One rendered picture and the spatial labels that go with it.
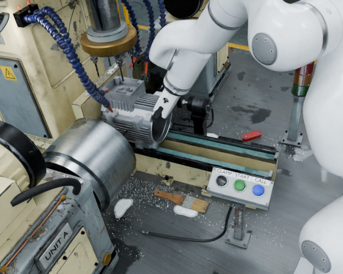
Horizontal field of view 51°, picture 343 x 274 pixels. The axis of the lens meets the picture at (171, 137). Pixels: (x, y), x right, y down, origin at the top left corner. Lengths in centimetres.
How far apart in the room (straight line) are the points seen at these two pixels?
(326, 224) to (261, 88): 120
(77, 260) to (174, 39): 59
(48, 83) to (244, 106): 89
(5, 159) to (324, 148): 61
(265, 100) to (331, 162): 109
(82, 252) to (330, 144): 63
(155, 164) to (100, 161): 37
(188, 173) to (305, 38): 82
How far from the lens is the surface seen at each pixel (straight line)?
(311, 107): 66
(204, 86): 167
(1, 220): 77
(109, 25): 114
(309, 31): 58
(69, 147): 103
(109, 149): 104
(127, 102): 123
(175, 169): 131
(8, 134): 81
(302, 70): 133
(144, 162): 136
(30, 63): 121
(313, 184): 138
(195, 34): 87
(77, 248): 94
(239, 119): 162
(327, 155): 68
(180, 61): 98
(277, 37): 57
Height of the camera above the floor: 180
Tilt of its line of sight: 40 degrees down
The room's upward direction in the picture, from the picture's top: 7 degrees counter-clockwise
